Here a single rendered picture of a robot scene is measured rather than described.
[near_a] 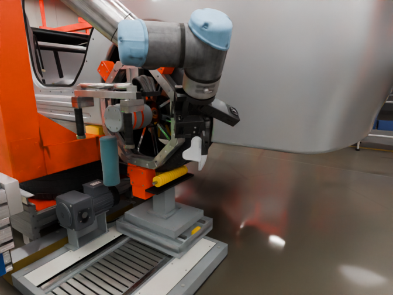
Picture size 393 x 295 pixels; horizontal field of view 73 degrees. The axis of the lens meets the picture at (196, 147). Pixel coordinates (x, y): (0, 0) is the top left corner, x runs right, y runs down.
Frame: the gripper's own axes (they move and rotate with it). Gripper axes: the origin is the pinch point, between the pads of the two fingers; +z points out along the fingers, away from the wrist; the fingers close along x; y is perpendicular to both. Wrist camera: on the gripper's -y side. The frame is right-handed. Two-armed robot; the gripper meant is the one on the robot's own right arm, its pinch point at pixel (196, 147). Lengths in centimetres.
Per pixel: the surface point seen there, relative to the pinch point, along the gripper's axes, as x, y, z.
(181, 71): -61, -8, 19
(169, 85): -53, -1, 21
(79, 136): -49, 42, 48
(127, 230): -23, 24, 108
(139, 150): -54, 13, 69
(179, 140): -35, -4, 40
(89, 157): -64, 44, 86
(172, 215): -24, -3, 97
